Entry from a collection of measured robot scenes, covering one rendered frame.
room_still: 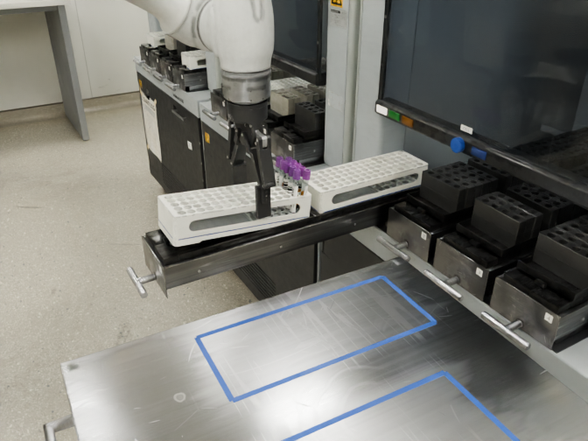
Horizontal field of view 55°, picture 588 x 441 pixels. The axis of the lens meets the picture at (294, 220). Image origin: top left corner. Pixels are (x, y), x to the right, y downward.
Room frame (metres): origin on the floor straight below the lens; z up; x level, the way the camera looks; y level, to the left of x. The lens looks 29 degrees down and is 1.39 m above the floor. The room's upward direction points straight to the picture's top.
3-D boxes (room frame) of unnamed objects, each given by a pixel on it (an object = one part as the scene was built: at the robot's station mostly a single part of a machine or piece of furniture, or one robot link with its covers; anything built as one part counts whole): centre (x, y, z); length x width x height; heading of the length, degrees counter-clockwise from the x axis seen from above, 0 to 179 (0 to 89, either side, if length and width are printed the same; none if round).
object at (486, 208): (0.95, -0.39, 0.85); 0.12 x 0.02 x 0.06; 29
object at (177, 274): (1.08, 0.00, 0.78); 0.73 x 0.14 x 0.09; 120
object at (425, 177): (1.08, -0.32, 0.85); 0.12 x 0.02 x 0.06; 31
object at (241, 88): (1.03, 0.09, 1.10); 0.09 x 0.09 x 0.06
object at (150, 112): (2.68, 0.72, 0.43); 0.27 x 0.02 x 0.36; 30
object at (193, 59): (2.36, 0.31, 0.83); 0.30 x 0.10 x 0.06; 120
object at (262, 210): (0.98, 0.06, 0.88); 0.03 x 0.01 x 0.07; 120
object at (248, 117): (1.03, 0.09, 1.03); 0.08 x 0.07 x 0.09; 30
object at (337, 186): (1.17, -0.16, 0.83); 0.30 x 0.10 x 0.06; 120
